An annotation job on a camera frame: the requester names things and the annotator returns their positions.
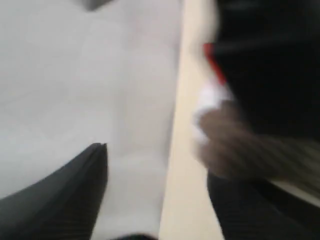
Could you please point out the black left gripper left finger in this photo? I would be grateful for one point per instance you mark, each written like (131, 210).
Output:
(62, 206)

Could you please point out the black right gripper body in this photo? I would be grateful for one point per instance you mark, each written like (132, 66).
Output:
(269, 53)

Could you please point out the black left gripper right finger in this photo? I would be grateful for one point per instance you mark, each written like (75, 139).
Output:
(259, 210)

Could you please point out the white plush snowman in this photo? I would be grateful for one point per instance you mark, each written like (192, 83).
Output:
(233, 150)

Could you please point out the white curtain backdrop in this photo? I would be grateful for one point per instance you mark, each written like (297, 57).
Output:
(71, 77)

